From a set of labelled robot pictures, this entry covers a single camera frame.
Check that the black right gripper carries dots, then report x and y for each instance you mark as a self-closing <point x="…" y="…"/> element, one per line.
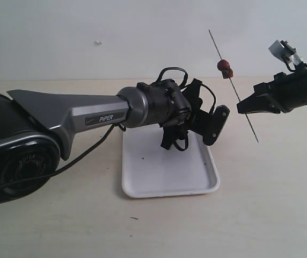
<point x="283" y="94"/>

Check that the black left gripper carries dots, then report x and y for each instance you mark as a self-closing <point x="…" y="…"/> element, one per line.
<point x="197" y="121"/>

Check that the thin metal skewer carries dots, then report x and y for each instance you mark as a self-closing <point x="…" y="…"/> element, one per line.
<point x="221" y="57"/>

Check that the dark brown rounded block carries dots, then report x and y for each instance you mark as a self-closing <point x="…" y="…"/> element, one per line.
<point x="227" y="73"/>

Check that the red meat chunk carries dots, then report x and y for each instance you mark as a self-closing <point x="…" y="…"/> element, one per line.
<point x="223" y="65"/>

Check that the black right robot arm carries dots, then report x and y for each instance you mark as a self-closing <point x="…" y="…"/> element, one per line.
<point x="284" y="93"/>

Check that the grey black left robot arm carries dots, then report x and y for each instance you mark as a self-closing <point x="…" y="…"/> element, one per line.
<point x="37" y="129"/>

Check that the white plastic tray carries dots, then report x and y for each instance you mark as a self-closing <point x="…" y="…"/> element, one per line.
<point x="149" y="171"/>

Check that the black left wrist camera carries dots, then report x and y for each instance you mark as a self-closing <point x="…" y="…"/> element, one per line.
<point x="214" y="123"/>

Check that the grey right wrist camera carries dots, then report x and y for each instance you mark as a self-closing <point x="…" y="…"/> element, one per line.
<point x="281" y="50"/>

